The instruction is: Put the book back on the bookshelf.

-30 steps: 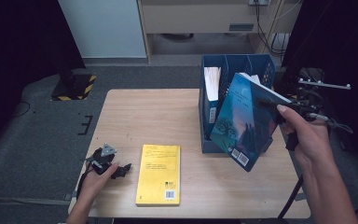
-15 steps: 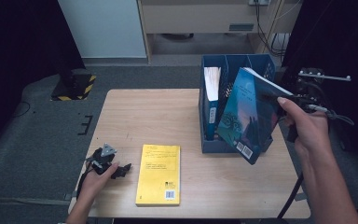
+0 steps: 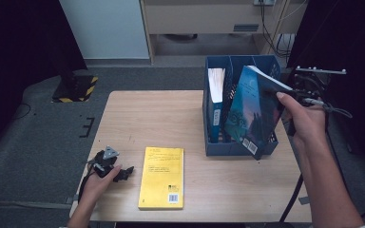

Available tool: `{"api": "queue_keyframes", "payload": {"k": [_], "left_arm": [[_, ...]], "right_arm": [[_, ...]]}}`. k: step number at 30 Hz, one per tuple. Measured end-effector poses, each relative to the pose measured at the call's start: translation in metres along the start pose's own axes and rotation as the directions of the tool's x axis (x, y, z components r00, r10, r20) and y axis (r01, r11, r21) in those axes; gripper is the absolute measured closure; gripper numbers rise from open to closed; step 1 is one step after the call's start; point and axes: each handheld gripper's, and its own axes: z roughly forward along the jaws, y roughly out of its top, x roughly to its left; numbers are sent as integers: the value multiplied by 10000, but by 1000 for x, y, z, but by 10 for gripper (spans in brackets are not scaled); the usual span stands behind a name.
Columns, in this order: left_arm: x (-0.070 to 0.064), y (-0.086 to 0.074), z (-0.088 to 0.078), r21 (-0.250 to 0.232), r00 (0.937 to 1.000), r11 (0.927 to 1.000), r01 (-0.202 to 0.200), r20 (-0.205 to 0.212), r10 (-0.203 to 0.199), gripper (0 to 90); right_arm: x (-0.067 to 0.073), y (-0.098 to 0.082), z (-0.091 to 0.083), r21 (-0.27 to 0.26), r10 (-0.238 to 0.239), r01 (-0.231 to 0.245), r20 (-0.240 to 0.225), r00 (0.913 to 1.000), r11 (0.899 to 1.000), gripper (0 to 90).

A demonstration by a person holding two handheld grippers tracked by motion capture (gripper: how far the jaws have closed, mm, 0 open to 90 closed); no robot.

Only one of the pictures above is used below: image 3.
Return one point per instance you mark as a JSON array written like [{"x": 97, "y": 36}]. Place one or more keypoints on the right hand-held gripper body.
[{"x": 310, "y": 87}]

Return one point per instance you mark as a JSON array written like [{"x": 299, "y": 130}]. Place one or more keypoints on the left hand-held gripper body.
[{"x": 103, "y": 165}]

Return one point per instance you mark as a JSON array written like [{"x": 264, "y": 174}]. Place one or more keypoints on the yellow book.
[{"x": 161, "y": 177}]

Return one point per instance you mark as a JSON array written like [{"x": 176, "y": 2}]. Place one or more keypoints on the teal illustrated book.
[{"x": 250, "y": 120}]

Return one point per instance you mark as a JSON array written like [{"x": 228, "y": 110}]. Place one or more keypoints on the bright blue book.
[{"x": 216, "y": 85}]

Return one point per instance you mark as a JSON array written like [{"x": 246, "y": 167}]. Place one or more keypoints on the blue plastic file rack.
[{"x": 215, "y": 148}]

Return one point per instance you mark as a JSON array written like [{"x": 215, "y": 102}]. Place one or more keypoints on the person's left hand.
[{"x": 96, "y": 190}]

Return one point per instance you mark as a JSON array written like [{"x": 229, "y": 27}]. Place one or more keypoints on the person's right hand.
[{"x": 307, "y": 123}]

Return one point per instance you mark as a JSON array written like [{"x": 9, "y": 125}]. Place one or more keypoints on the grey cabinet label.
[{"x": 246, "y": 28}]

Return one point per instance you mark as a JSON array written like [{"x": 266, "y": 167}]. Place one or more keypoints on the black curtain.
[
  {"x": 361, "y": 38},
  {"x": 19, "y": 38}
]

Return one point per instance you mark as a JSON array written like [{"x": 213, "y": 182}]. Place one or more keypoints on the black stand base yellow stripes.
[{"x": 82, "y": 87}]

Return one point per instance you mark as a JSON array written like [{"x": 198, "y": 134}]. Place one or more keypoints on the white power strip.
[{"x": 263, "y": 2}]

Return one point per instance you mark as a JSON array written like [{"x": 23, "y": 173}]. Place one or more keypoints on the beige wooden cabinet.
[{"x": 187, "y": 19}]

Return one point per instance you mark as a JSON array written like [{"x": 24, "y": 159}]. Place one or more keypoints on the grey tape piece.
[{"x": 303, "y": 200}]

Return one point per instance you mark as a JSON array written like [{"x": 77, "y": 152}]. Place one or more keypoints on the white panel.
[{"x": 107, "y": 28}]

